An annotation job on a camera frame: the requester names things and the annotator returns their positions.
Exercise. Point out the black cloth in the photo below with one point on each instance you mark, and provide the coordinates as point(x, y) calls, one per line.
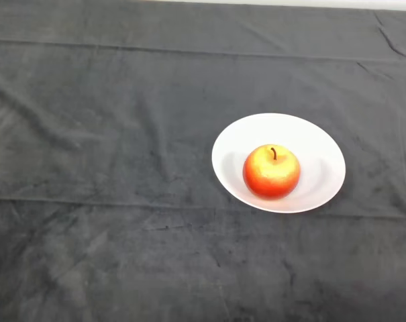
point(122, 134)

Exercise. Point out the red yellow apple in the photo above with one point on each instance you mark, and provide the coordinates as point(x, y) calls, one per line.
point(271, 172)

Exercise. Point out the white round plate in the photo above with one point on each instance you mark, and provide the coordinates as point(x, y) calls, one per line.
point(316, 157)

